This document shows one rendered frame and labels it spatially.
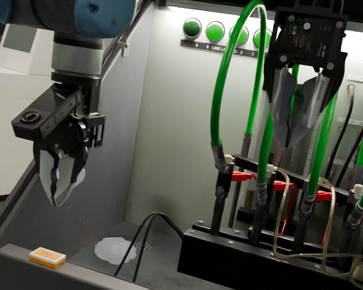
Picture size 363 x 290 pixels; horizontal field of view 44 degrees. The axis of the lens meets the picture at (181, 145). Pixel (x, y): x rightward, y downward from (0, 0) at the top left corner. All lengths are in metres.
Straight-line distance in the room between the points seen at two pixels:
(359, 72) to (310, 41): 0.63
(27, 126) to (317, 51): 0.38
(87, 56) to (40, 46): 2.89
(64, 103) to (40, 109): 0.03
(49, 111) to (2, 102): 2.82
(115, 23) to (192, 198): 0.77
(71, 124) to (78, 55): 0.10
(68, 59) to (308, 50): 0.35
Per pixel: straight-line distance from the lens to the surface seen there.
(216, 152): 0.75
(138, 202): 1.27
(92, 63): 0.69
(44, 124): 0.64
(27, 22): 0.62
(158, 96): 1.20
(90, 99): 0.74
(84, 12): 0.51
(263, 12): 0.92
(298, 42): 0.50
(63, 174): 0.73
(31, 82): 3.57
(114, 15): 0.52
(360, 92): 1.12
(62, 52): 0.69
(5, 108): 3.50
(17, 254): 0.82
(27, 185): 0.87
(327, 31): 0.49
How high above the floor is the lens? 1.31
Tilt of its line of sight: 11 degrees down
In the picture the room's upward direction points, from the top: 9 degrees clockwise
